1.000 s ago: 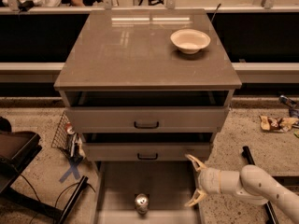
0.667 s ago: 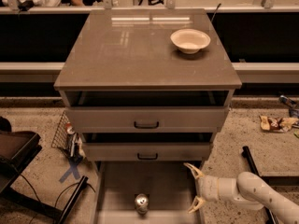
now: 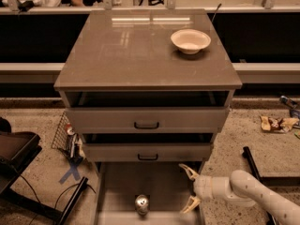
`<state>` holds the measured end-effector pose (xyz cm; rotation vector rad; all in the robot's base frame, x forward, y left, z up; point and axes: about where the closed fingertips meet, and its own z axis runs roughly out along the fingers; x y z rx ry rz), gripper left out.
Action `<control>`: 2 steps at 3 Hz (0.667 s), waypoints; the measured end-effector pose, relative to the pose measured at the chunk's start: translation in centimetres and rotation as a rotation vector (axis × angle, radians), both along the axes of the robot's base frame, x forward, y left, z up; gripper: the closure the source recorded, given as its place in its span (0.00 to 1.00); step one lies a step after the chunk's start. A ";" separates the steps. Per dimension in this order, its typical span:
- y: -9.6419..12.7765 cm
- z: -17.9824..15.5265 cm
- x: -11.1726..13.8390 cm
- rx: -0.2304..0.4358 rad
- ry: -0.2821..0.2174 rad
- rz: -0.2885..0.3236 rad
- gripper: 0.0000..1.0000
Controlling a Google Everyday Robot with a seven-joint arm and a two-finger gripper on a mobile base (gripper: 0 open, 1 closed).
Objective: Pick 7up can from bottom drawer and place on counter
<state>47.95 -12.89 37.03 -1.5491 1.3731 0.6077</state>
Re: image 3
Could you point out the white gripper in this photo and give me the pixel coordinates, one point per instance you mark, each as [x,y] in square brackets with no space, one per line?
[202,187]

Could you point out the silver 7up can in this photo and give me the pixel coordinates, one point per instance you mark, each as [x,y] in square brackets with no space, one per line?
[142,204]

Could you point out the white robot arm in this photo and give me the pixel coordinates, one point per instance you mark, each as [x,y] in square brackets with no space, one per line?
[240,188]

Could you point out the bottom open grey drawer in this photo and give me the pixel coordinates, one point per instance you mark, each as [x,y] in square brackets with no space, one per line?
[164,183]

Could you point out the top grey drawer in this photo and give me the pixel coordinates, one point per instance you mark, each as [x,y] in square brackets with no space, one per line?
[143,120]

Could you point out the middle grey drawer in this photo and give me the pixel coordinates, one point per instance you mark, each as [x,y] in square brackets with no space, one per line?
[131,152]

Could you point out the grey drawer cabinet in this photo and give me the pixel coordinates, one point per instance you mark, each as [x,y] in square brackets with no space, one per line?
[126,59]

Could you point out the black bar on floor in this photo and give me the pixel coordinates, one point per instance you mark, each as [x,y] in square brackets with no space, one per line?
[247,155]

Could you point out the brown snack bag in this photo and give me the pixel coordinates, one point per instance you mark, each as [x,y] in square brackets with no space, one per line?
[278,125]

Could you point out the blue snack packet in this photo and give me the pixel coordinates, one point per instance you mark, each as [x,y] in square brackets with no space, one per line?
[292,105]

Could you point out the white paper bowl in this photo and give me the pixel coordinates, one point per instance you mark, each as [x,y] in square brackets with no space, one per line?
[190,41]

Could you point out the black tray stand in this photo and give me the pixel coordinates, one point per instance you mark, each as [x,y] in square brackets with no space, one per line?
[17,149]

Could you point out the black frame bar left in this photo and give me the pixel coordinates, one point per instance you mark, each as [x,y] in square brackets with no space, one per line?
[72,201]

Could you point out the wire mesh basket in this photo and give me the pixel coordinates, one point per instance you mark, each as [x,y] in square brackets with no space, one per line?
[61,136]

